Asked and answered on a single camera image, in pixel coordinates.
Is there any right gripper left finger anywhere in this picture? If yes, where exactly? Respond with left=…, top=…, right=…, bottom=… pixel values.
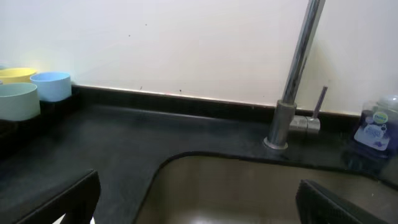
left=15, top=169, right=102, bottom=224

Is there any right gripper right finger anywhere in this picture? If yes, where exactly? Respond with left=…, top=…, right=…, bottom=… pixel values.
left=295, top=179, right=390, bottom=224

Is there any yellow cup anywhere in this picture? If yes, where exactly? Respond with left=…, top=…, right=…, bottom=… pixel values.
left=0, top=67, right=38, bottom=85

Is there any blue soap bottle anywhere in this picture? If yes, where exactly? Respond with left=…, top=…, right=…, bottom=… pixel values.
left=353, top=95, right=398, bottom=162

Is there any black tray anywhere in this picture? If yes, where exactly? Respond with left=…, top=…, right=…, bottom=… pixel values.
left=0, top=85, right=81, bottom=156

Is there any steel sink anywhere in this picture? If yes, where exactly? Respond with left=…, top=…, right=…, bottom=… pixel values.
left=132, top=151, right=398, bottom=224

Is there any steel tap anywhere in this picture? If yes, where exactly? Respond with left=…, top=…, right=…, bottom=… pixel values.
left=262, top=0, right=329, bottom=151

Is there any mint green cup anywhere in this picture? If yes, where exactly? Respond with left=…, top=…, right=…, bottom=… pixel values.
left=0, top=82, right=41, bottom=122

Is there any blue cup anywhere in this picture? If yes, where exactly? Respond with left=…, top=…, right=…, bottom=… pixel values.
left=30, top=72, right=72, bottom=103

